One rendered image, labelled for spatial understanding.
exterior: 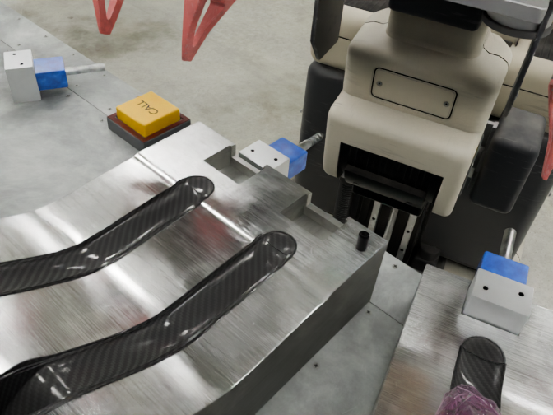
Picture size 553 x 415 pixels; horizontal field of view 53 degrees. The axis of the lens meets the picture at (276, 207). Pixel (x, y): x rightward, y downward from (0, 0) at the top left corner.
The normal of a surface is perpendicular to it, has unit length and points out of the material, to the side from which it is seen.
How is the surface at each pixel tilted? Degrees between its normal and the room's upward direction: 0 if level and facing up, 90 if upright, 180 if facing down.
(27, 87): 90
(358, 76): 98
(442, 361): 1
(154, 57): 0
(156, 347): 19
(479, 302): 90
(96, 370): 28
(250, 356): 2
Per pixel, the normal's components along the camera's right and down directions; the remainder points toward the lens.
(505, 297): 0.07, -0.72
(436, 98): -0.45, 0.69
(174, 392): 0.35, -0.86
